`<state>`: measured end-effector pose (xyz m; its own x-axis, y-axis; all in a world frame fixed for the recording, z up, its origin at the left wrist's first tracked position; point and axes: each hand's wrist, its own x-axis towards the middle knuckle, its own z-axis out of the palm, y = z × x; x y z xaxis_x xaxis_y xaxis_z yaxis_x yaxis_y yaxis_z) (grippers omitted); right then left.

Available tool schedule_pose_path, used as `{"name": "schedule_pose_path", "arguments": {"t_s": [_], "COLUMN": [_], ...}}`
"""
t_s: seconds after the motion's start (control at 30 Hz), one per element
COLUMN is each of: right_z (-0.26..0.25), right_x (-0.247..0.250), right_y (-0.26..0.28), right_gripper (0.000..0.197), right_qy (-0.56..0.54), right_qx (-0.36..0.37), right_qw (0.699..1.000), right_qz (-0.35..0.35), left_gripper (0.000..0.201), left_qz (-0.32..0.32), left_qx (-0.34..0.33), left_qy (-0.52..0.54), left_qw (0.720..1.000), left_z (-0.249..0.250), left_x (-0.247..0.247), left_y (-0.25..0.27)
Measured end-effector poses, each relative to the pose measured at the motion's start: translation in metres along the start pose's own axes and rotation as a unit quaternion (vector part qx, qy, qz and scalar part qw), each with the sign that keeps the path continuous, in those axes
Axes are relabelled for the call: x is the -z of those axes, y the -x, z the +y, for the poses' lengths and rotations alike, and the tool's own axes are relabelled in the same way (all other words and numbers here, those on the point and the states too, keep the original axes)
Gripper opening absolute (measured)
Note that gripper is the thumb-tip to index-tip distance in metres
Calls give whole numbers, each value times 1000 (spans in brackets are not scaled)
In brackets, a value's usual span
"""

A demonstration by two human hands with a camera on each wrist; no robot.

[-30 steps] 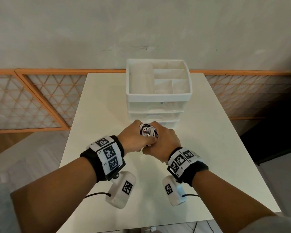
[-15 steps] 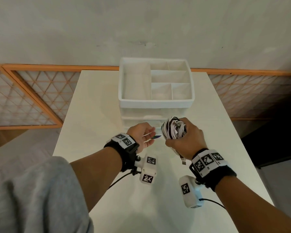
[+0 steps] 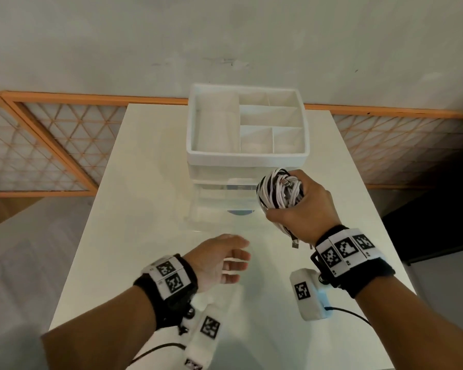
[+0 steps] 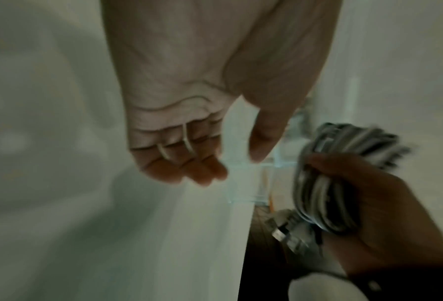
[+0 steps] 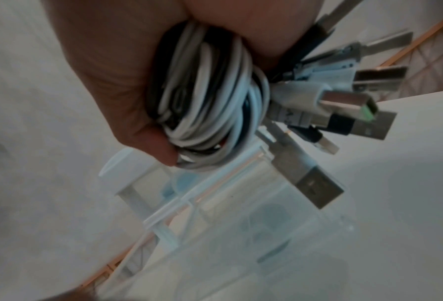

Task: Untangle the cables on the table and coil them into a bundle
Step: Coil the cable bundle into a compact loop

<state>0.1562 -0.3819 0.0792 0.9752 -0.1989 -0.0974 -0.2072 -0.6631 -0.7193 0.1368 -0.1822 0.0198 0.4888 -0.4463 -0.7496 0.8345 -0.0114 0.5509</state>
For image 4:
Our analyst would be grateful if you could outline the white table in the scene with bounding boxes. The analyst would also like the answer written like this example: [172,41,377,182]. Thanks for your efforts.
[0,0,267,301]

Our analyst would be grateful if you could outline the person's right hand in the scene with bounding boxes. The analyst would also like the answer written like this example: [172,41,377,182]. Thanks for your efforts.
[303,153,443,279]

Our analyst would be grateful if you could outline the black wristband with marker tags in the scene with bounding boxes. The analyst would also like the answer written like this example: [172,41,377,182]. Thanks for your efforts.
[347,260,443,301]

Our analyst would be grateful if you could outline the person's left hand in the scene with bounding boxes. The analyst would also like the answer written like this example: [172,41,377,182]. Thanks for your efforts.
[100,0,343,187]

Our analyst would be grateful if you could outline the white drawer organizer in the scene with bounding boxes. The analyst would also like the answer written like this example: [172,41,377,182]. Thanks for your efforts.
[219,95,313,207]

